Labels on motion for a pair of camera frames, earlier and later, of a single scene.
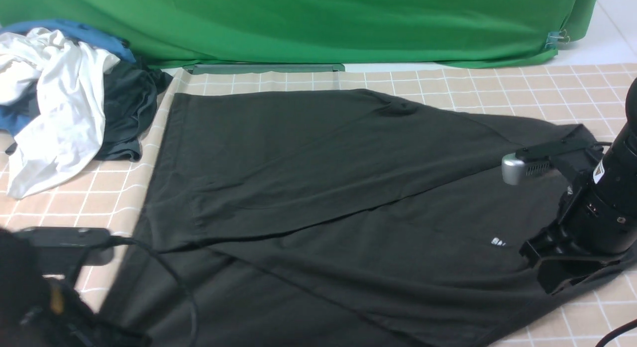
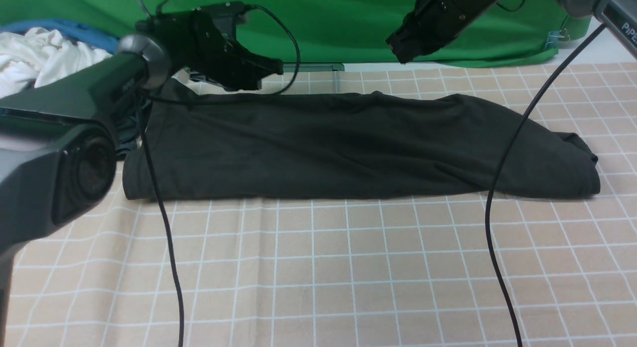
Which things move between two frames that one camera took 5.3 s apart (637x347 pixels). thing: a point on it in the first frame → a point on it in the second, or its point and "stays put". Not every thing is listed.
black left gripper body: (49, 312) → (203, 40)
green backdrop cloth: (431, 28) stays put
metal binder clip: (554, 37) stays put
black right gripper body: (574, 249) → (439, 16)
